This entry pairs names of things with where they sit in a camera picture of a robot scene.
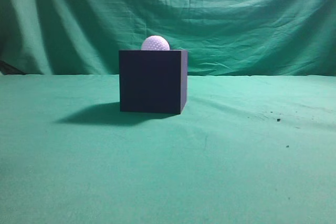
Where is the dark blue cube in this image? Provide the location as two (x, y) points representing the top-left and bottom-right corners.
(119, 50), (188, 114)

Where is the green backdrop cloth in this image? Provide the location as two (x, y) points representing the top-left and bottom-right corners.
(1, 0), (335, 76)

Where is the green table cloth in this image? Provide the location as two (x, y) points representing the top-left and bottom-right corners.
(1, 75), (335, 223)

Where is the white dimpled golf ball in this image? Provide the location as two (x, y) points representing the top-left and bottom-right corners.
(141, 35), (170, 51)

